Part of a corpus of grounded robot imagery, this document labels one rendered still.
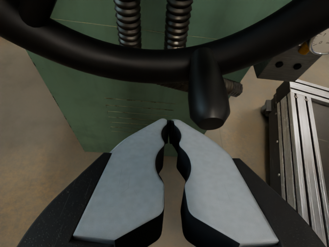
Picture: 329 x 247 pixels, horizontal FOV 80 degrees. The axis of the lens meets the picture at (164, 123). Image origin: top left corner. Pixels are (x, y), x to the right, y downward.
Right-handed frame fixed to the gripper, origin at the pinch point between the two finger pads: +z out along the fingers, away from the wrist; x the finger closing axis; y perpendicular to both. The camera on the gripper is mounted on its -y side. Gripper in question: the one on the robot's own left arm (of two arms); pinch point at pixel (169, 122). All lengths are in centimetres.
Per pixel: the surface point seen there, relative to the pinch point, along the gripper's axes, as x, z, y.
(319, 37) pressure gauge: 20.9, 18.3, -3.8
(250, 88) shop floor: 51, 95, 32
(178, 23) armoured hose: 0.8, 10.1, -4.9
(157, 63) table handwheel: -1.0, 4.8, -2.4
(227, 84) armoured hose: 9.6, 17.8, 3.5
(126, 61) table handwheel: -3.4, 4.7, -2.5
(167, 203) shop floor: 5, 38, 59
